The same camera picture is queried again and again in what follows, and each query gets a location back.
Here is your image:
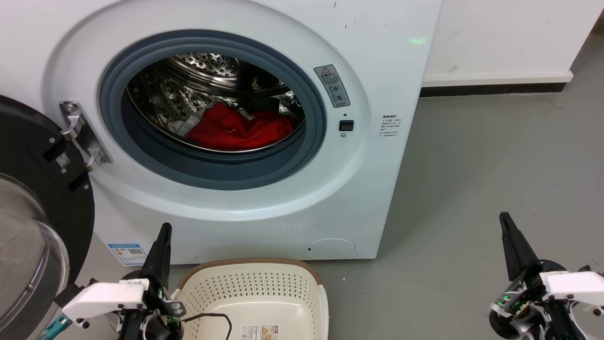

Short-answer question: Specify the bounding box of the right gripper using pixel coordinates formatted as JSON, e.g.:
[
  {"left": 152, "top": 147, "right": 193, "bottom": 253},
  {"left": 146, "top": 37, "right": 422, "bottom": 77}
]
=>
[{"left": 489, "top": 212, "right": 574, "bottom": 340}]

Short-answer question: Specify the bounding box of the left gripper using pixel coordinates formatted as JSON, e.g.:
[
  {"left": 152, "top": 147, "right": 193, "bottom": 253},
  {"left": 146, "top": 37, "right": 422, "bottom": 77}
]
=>
[{"left": 117, "top": 223, "right": 186, "bottom": 340}]

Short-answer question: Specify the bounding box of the white cloth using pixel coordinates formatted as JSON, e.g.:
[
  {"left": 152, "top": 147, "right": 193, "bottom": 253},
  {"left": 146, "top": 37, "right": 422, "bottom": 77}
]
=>
[{"left": 166, "top": 105, "right": 209, "bottom": 137}]

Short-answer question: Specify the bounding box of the red cloth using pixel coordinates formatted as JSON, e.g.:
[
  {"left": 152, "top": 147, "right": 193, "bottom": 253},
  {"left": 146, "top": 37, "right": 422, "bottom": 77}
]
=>
[{"left": 186, "top": 102, "right": 294, "bottom": 152}]

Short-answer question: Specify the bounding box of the cream perforated laundry basket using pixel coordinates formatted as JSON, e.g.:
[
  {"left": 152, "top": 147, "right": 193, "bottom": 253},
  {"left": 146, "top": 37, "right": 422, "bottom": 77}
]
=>
[{"left": 171, "top": 257, "right": 329, "bottom": 340}]

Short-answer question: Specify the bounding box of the washing machine door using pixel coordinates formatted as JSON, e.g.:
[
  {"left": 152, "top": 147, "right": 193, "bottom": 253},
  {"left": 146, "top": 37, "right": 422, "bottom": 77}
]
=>
[{"left": 0, "top": 94, "right": 96, "bottom": 340}]

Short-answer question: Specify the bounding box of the metal door hinge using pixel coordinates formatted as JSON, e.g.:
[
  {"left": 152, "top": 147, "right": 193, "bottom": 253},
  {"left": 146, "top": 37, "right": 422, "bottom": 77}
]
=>
[{"left": 59, "top": 100, "right": 114, "bottom": 172}]

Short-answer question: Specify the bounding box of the steel washer drum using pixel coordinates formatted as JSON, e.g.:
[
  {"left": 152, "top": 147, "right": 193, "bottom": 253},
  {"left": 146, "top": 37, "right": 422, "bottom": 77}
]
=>
[{"left": 126, "top": 52, "right": 306, "bottom": 153}]

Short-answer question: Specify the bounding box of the blue energy label sticker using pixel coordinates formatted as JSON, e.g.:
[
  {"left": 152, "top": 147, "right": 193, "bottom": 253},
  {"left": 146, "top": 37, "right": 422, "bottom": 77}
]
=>
[{"left": 108, "top": 243, "right": 148, "bottom": 266}]

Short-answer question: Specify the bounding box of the grey rubber door gasket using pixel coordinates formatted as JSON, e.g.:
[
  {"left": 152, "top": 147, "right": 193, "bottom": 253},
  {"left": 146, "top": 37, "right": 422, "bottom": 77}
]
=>
[{"left": 98, "top": 29, "right": 327, "bottom": 191}]

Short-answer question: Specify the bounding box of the white front-load washing machine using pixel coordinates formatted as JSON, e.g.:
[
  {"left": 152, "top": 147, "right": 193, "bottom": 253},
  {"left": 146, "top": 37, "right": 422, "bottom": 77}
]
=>
[{"left": 0, "top": 0, "right": 444, "bottom": 265}]

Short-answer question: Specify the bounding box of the black and white baseboard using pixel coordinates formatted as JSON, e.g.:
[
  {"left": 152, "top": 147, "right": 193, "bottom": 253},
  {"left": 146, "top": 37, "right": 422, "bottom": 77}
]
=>
[{"left": 419, "top": 70, "right": 574, "bottom": 98}]

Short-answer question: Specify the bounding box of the round white filter cover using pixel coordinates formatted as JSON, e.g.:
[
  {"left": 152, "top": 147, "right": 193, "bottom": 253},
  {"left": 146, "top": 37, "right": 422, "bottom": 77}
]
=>
[{"left": 306, "top": 238, "right": 356, "bottom": 260}]

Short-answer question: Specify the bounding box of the grey warning sticker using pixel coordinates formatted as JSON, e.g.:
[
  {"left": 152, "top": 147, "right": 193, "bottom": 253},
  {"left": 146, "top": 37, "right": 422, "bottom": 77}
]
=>
[{"left": 314, "top": 65, "right": 351, "bottom": 109}]

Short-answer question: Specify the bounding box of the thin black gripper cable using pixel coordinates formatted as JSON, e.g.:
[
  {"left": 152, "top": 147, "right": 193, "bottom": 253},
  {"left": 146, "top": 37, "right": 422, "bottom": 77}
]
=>
[{"left": 182, "top": 313, "right": 233, "bottom": 340}]

